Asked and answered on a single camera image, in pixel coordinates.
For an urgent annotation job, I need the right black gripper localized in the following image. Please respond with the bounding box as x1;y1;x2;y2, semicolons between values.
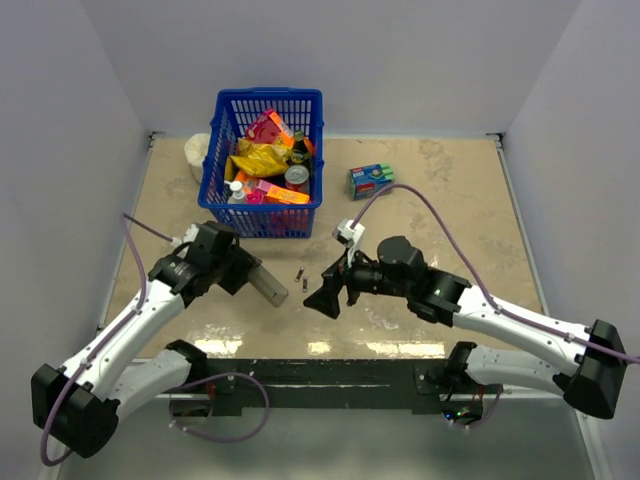
304;242;412;318

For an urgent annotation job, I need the grey remote control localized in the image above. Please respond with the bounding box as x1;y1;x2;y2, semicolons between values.
248;265;289;308

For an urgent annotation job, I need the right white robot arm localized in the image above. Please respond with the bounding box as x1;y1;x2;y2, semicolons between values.
303;236;630;419

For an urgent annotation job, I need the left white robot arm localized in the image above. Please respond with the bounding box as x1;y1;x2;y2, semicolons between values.
31;221;264;466

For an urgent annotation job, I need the white pump bottle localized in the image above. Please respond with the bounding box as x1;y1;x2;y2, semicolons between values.
225;180;247;204

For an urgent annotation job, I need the yellow chips bag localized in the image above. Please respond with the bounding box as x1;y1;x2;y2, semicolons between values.
228;138;291;178

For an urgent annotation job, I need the sponge pack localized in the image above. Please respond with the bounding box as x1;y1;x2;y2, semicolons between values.
345;163;395;201

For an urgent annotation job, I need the white paper roll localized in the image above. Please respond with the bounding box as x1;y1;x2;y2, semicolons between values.
183;133;210;184

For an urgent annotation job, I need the metal tin can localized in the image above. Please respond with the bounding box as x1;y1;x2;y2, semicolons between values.
284;164;310;194

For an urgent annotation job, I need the dark sauce bottle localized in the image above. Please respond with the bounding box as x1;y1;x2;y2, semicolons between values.
290;130;312;167

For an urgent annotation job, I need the pink orange snack box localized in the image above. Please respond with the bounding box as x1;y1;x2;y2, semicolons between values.
245;108;294;148

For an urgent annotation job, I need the blue plastic basket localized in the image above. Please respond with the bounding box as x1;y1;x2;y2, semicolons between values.
198;87;324;238

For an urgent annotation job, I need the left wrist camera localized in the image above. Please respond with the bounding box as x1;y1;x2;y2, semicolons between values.
171;223;199;247

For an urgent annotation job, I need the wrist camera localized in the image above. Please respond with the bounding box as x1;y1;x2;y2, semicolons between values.
332;219;365;266
171;223;199;247

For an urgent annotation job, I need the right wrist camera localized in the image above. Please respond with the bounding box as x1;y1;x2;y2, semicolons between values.
332;219;365;266

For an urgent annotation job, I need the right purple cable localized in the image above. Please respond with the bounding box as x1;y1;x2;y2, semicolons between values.
352;183;640;364

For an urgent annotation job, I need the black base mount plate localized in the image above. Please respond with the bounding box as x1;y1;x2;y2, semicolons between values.
183;358;499;416

